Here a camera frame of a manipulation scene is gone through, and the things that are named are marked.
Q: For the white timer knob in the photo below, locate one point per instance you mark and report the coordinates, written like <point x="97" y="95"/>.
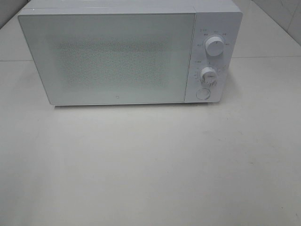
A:
<point x="208" y="76"/>

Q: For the white microwave door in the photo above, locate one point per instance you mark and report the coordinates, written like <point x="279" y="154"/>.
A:
<point x="111" y="59"/>

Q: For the white microwave oven body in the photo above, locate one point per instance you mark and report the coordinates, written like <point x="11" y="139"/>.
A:
<point x="212" y="17"/>

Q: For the upper white power knob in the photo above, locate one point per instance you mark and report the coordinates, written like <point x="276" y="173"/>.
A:
<point x="214" y="45"/>

